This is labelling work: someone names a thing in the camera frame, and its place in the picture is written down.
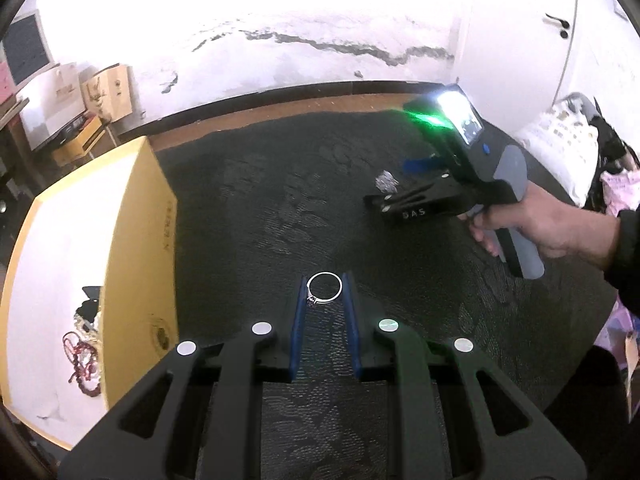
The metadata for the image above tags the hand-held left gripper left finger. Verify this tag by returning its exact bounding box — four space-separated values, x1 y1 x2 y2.
59 274 310 480

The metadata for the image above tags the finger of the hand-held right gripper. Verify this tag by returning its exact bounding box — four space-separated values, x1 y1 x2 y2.
403 157 442 174
363 176 453 212

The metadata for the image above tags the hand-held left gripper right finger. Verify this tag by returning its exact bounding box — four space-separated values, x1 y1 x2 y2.
341 272 587 480

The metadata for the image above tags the silver chain heap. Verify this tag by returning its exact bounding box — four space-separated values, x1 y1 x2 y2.
375 170 400 195

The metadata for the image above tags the silver ring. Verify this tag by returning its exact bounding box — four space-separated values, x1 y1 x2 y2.
305 271 344 307

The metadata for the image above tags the yellow cardboard box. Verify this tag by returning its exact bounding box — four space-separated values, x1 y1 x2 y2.
0 136 179 452

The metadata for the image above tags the red bead bracelet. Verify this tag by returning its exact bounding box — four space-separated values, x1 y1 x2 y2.
69 345 101 401

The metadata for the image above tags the red string necklace silver pendant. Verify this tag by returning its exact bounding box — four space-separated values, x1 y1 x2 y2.
61 332 89 362

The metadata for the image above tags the person's right hand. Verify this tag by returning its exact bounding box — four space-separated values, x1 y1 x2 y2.
457 179 624 274

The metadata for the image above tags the white printed sack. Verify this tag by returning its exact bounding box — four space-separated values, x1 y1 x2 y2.
517 97 601 207

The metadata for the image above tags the black floral mat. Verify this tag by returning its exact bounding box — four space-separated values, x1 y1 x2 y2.
149 108 622 480

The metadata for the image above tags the black clothing pile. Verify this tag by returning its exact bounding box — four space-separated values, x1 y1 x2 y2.
589 114 637 183

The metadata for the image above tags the pink plastic package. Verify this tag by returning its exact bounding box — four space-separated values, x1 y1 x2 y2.
599 169 640 212

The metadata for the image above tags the white door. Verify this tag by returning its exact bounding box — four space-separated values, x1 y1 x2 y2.
452 0 640 141

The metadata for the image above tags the pink and blue packet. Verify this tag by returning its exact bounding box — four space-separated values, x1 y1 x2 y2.
594 305 640 407

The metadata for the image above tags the yellow flat carton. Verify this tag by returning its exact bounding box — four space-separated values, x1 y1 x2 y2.
49 114 109 167

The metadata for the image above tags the brown gift bag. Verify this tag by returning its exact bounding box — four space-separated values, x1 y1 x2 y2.
81 63 134 122

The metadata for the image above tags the white gift bag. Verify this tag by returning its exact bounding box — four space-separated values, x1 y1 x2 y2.
19 62 84 152

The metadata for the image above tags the pink box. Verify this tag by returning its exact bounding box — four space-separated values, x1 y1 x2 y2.
0 59 14 107

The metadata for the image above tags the white framed monitor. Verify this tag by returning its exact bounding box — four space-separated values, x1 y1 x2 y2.
2 9 54 87

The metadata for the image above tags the black door handle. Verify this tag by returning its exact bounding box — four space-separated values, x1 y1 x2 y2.
544 12 571 39

